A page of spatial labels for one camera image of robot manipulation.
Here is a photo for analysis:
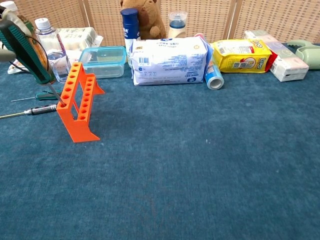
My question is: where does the cream bottle clear cap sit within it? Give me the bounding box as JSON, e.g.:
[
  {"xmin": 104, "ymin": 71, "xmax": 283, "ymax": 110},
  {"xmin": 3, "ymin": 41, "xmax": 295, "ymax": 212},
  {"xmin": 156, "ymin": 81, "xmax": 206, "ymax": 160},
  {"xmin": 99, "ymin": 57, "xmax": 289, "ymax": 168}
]
[{"xmin": 167, "ymin": 11, "xmax": 188, "ymax": 39}]

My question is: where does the small green screwdriver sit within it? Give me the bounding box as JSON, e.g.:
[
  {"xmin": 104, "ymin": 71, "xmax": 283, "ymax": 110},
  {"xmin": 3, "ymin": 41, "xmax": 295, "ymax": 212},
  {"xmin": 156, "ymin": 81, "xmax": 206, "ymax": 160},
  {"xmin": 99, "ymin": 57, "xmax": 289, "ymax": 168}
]
[{"xmin": 11, "ymin": 89, "xmax": 62, "ymax": 103}]

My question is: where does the clear container blue lid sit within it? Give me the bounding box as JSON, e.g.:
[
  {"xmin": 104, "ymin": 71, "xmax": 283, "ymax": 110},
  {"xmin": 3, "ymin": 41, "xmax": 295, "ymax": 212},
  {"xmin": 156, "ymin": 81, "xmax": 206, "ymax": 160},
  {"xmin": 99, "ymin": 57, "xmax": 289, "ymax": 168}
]
[{"xmin": 79, "ymin": 45, "xmax": 127, "ymax": 80}]

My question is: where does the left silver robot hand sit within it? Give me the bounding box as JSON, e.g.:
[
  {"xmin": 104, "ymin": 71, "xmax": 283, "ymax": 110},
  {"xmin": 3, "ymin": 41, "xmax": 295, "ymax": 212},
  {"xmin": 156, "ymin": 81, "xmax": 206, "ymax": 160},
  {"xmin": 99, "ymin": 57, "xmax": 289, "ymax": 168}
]
[{"xmin": 0, "ymin": 4, "xmax": 29, "ymax": 63}]

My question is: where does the clear water bottle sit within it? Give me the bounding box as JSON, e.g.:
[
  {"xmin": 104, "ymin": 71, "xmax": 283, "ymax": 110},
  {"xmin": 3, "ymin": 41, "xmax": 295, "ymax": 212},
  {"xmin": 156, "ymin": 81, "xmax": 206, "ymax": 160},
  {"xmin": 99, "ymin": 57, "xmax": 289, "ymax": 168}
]
[{"xmin": 34, "ymin": 17, "xmax": 72, "ymax": 84}]

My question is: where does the yellow Lipo snack bag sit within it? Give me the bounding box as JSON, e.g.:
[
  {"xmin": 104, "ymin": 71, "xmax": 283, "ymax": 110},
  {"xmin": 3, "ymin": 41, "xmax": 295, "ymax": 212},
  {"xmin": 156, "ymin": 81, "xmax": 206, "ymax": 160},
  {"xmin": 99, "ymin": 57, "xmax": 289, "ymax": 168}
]
[{"xmin": 211, "ymin": 39, "xmax": 273, "ymax": 74}]

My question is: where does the pastel tissue box pack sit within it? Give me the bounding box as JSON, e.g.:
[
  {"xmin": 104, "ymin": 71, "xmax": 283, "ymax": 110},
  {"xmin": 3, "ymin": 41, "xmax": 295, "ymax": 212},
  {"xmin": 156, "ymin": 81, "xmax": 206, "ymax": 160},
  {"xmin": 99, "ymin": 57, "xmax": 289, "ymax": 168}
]
[{"xmin": 243, "ymin": 29, "xmax": 310, "ymax": 83}]

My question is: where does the pale green lint roller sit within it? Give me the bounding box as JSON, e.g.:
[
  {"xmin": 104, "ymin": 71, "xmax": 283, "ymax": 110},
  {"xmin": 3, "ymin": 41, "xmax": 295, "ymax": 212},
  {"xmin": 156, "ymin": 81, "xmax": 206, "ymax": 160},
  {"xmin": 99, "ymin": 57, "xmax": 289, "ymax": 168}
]
[{"xmin": 286, "ymin": 39, "xmax": 320, "ymax": 70}]

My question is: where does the large green black screwdriver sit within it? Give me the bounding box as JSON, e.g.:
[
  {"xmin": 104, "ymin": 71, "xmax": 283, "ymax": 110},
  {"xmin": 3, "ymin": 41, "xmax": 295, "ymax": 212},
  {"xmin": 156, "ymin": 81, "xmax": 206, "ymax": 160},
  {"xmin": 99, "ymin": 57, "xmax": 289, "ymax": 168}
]
[{"xmin": 0, "ymin": 19, "xmax": 66, "ymax": 105}]

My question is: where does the plastic wrap roll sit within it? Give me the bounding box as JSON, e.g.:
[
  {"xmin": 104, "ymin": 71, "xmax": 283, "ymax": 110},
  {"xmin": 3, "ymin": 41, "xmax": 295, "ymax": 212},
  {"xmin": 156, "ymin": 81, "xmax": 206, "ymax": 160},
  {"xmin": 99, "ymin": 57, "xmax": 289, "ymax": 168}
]
[{"xmin": 194, "ymin": 32, "xmax": 225, "ymax": 91}]

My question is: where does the white pink plastic bag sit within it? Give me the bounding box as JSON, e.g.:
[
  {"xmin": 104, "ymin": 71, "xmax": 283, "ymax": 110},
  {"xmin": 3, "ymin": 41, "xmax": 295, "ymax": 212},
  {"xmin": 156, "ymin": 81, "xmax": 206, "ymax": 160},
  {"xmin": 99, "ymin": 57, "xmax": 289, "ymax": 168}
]
[{"xmin": 7, "ymin": 48, "xmax": 83, "ymax": 75}]

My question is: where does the woven wooden folding screen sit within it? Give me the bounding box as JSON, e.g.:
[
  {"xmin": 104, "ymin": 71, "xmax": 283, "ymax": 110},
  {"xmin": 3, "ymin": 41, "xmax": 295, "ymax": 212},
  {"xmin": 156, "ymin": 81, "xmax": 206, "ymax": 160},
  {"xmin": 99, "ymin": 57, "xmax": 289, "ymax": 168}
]
[{"xmin": 0, "ymin": 0, "xmax": 320, "ymax": 47}]

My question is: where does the orange plastic tool rack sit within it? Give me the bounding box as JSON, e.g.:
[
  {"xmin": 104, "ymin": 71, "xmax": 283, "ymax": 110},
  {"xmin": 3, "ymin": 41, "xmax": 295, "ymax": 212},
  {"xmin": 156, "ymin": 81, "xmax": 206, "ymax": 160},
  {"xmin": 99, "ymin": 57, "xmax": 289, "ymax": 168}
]
[{"xmin": 56, "ymin": 61, "xmax": 106, "ymax": 144}]

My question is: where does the white wrapped paper pack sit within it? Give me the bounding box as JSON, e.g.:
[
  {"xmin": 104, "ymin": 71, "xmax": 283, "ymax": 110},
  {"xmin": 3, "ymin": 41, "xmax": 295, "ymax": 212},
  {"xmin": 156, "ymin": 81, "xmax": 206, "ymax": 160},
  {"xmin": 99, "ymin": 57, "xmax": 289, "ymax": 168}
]
[{"xmin": 57, "ymin": 26, "xmax": 104, "ymax": 52}]

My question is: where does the black metal precision screwdriver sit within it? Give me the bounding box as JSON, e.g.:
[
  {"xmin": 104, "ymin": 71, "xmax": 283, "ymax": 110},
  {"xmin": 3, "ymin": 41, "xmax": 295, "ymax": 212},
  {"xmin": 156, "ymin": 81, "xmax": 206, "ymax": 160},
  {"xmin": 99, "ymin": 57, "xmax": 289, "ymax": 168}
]
[{"xmin": 0, "ymin": 104, "xmax": 58, "ymax": 120}]

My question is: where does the white blue wipes pack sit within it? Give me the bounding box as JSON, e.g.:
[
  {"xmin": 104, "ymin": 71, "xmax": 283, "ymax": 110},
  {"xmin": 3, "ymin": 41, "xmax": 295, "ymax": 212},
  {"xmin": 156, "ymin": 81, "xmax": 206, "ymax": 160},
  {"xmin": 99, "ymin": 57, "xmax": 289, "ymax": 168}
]
[{"xmin": 131, "ymin": 36, "xmax": 215, "ymax": 87}]

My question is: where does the blue white spray can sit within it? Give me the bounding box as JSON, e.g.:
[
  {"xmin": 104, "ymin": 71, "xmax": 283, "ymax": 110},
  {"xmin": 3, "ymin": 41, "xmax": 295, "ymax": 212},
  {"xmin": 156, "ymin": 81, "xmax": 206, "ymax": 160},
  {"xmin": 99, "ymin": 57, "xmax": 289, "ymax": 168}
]
[{"xmin": 120, "ymin": 7, "xmax": 141, "ymax": 63}]

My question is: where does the brown capybara plush toy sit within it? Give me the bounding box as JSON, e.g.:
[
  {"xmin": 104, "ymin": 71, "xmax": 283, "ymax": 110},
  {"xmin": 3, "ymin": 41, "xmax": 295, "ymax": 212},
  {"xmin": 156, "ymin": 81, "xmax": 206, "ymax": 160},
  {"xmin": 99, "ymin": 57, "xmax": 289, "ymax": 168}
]
[{"xmin": 119, "ymin": 0, "xmax": 167, "ymax": 40}]

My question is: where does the blue table cloth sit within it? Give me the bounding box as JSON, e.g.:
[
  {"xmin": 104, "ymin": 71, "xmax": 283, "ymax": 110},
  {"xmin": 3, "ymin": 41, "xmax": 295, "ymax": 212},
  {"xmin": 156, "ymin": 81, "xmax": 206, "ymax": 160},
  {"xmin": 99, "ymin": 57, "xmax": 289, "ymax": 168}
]
[{"xmin": 0, "ymin": 42, "xmax": 320, "ymax": 240}]

